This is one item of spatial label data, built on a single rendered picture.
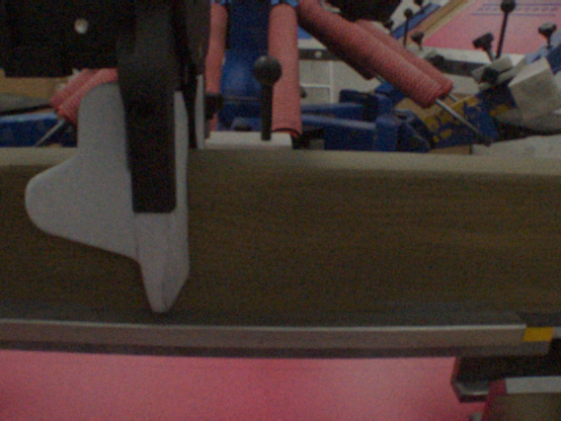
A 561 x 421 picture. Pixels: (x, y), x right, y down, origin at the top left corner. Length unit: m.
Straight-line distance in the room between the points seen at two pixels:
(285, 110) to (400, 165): 0.51
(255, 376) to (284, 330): 0.17
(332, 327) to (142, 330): 0.08
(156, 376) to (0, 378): 0.11
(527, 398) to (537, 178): 0.13
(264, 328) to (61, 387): 0.21
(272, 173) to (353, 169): 0.03
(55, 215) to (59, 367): 0.22
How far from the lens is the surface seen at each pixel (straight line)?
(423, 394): 0.37
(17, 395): 0.38
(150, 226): 0.17
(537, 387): 0.28
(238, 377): 0.36
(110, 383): 0.37
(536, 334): 0.26
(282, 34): 0.82
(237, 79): 1.01
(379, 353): 0.24
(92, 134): 0.18
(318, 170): 0.19
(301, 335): 0.20
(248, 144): 0.50
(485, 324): 0.22
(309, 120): 0.98
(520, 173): 0.21
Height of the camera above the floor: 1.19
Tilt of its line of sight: 21 degrees down
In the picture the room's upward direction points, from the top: 2 degrees clockwise
